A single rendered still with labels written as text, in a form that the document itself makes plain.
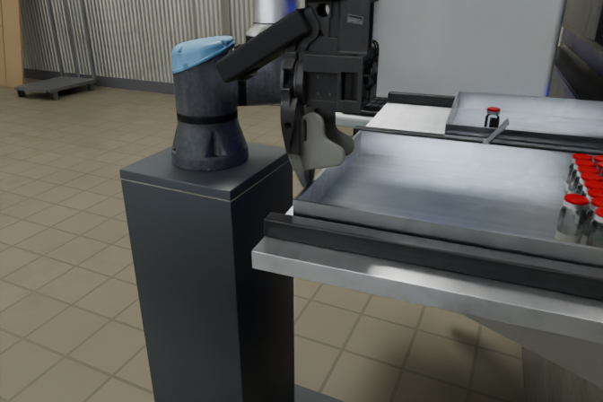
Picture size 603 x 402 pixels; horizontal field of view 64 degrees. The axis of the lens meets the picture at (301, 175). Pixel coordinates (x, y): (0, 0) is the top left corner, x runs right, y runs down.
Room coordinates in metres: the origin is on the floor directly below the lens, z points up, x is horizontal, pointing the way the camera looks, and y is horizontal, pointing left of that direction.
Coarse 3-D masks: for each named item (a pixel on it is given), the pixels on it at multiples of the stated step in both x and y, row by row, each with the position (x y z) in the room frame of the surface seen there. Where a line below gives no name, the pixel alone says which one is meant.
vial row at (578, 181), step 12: (576, 156) 0.52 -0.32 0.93; (588, 156) 0.52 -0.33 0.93; (576, 168) 0.50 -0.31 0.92; (588, 168) 0.49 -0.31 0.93; (576, 180) 0.48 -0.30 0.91; (588, 180) 0.45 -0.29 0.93; (600, 180) 0.45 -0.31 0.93; (576, 192) 0.47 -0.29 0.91; (588, 192) 0.42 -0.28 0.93; (600, 192) 0.42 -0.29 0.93; (588, 204) 0.42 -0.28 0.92; (600, 204) 0.40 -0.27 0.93; (588, 216) 0.40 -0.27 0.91; (600, 216) 0.38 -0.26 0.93; (588, 228) 0.40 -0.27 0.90; (600, 228) 0.37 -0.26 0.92; (588, 240) 0.38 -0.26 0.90; (600, 240) 0.37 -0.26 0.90
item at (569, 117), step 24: (456, 96) 0.90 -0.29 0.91; (480, 96) 0.93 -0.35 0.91; (504, 96) 0.92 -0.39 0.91; (528, 96) 0.90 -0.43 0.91; (456, 120) 0.85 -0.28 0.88; (480, 120) 0.85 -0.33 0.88; (504, 120) 0.85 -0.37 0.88; (528, 120) 0.85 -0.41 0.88; (552, 120) 0.85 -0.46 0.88; (576, 120) 0.85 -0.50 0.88; (600, 120) 0.85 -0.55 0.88; (552, 144) 0.66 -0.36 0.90; (576, 144) 0.65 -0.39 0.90; (600, 144) 0.64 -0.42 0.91
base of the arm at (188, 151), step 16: (176, 128) 0.89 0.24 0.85; (192, 128) 0.85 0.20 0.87; (208, 128) 0.85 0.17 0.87; (224, 128) 0.86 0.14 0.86; (240, 128) 0.91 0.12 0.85; (176, 144) 0.86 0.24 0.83; (192, 144) 0.84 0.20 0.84; (208, 144) 0.84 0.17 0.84; (224, 144) 0.85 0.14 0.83; (240, 144) 0.88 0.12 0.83; (176, 160) 0.86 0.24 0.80; (192, 160) 0.83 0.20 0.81; (208, 160) 0.83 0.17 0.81; (224, 160) 0.84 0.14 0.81; (240, 160) 0.87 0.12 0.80
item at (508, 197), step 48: (384, 144) 0.66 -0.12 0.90; (432, 144) 0.63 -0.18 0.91; (480, 144) 0.61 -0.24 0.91; (336, 192) 0.53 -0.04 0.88; (384, 192) 0.53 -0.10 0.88; (432, 192) 0.53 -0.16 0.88; (480, 192) 0.53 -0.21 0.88; (528, 192) 0.53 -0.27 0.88; (480, 240) 0.37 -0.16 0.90; (528, 240) 0.36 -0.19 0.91
